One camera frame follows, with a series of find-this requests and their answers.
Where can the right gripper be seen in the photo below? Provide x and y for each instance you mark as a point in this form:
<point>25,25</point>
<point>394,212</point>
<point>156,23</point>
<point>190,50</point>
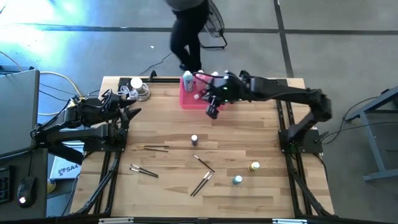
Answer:
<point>230,88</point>

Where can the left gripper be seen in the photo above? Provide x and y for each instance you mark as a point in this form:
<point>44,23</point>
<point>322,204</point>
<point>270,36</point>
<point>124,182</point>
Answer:
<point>113,107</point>

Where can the large teal paint bottle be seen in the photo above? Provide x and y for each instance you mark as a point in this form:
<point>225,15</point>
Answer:
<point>188,81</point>

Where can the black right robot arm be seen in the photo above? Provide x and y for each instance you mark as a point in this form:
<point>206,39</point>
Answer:
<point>280,90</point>

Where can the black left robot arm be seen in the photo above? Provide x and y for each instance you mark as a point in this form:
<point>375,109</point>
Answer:
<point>77,130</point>

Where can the small dark purple paint bottle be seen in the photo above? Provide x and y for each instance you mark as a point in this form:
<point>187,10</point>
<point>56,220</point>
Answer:
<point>194,140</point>

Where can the small yellow paint bottle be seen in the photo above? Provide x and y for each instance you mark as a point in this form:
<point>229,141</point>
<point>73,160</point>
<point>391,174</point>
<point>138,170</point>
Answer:
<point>254,166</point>

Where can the small light blue paint bottle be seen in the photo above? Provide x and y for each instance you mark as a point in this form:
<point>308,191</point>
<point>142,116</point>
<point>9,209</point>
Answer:
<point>237,179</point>

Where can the pink plastic tray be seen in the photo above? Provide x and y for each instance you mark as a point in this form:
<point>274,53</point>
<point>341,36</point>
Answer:
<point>189,101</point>

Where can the black clamp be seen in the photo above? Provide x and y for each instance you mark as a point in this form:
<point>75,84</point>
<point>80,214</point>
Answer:
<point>152,75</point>

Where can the brush pair lower left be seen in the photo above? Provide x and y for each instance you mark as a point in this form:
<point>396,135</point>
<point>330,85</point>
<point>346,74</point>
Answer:
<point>144,169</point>

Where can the brush pair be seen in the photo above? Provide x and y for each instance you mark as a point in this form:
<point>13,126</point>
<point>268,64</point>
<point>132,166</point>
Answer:
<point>200,183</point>
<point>144,169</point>

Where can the person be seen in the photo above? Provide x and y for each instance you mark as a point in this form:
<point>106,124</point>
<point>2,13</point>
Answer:
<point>186,34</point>

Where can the black floor fan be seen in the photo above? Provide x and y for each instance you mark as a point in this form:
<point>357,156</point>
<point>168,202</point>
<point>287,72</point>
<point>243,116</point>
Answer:
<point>217,21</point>

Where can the white printed box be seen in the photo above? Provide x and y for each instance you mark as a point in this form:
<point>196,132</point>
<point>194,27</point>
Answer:
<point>63,169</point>

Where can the brush pair bottom centre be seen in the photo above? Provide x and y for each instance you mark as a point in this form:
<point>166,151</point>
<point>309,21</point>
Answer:
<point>200,183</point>

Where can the yellow round object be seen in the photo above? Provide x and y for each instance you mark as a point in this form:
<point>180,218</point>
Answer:
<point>51,186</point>

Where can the dark grey desk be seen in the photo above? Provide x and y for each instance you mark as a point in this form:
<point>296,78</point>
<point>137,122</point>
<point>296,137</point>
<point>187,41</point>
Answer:
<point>40,205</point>

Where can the black computer mouse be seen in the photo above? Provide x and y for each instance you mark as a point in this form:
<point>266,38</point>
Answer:
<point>26,191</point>

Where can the black keyboard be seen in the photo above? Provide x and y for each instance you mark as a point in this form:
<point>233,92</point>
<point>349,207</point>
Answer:
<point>4,186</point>

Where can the grey metal table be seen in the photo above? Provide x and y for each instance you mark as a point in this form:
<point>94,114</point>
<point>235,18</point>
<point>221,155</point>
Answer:
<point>373,137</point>

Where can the white strip on frame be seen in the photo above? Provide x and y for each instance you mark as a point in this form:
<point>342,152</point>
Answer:
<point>116,220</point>
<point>289,221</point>

